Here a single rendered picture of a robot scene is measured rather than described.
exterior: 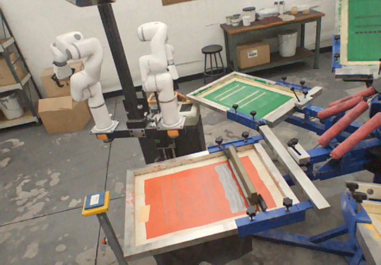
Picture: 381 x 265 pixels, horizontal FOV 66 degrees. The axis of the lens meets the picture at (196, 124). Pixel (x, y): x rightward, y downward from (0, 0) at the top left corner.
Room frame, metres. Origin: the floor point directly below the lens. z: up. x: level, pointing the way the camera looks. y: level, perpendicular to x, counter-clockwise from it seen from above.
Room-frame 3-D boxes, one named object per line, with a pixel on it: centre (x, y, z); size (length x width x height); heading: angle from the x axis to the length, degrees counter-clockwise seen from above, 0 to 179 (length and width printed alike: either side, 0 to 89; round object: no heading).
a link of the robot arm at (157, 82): (1.57, 0.16, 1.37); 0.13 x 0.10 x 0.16; 87
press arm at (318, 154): (1.17, -0.54, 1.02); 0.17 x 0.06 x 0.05; 95
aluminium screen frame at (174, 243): (1.12, 0.02, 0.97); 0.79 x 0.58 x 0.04; 95
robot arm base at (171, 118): (1.58, 0.14, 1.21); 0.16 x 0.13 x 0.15; 168
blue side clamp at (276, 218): (0.87, -0.24, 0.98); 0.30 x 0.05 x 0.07; 95
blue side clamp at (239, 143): (1.42, -0.19, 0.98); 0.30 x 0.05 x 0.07; 95
